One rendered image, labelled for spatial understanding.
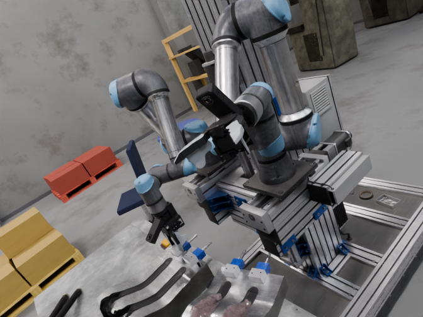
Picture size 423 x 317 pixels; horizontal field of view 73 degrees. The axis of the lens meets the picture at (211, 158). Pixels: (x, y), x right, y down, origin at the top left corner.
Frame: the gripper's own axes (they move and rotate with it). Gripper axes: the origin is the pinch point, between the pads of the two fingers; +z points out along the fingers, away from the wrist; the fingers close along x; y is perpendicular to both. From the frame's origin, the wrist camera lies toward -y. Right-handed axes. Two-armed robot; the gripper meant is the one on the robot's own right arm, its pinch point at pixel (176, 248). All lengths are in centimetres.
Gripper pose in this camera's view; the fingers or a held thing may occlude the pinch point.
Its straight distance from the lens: 129.9
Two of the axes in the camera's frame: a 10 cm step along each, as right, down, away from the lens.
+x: -6.1, -0.7, 7.9
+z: 3.9, 8.4, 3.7
